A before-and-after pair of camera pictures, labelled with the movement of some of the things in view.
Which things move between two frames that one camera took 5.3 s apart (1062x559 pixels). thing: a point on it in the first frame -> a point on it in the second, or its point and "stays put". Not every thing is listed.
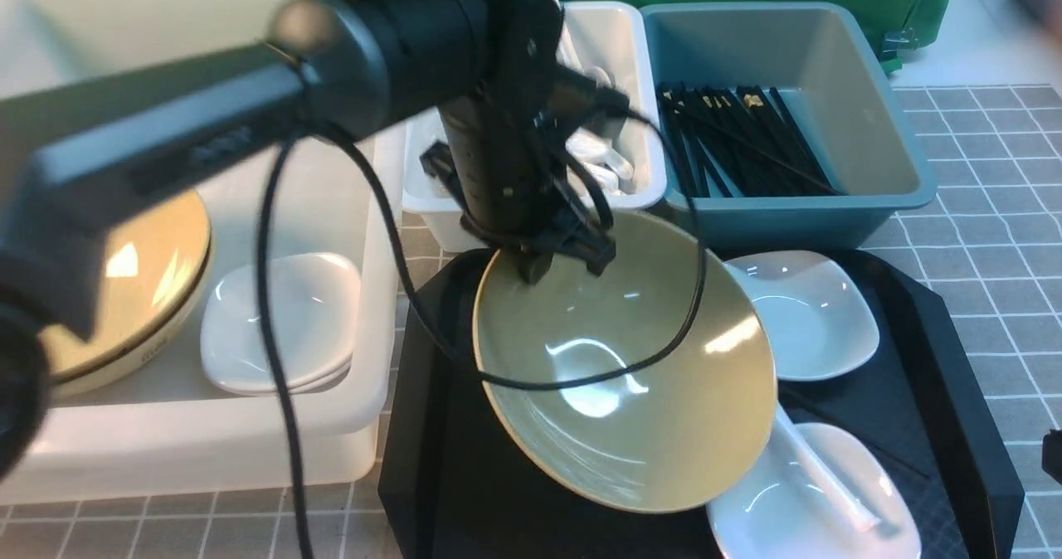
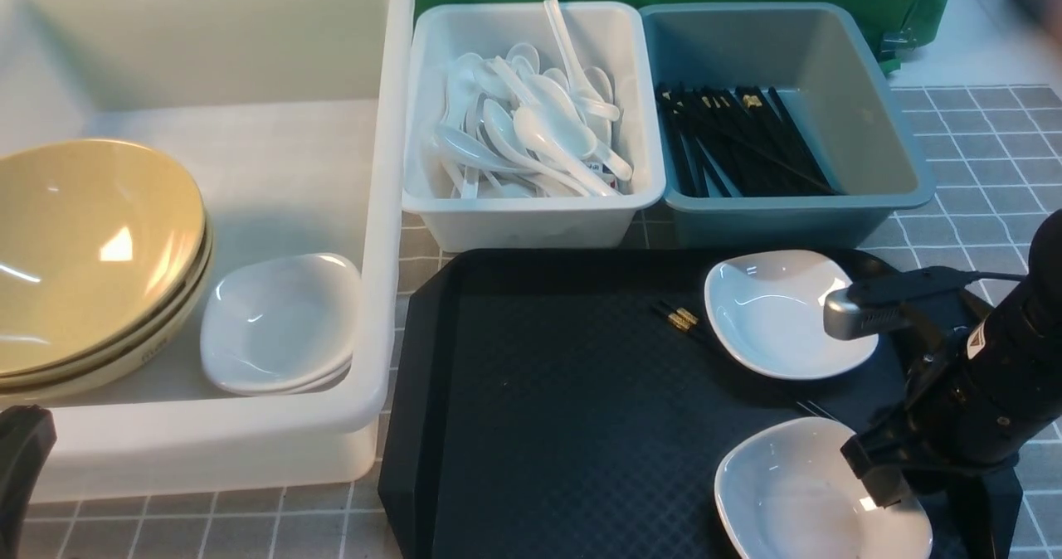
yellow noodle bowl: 650,389 -> 106,248
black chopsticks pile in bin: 739,141 stays put
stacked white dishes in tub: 314,305 stays put
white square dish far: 821,319 stays put
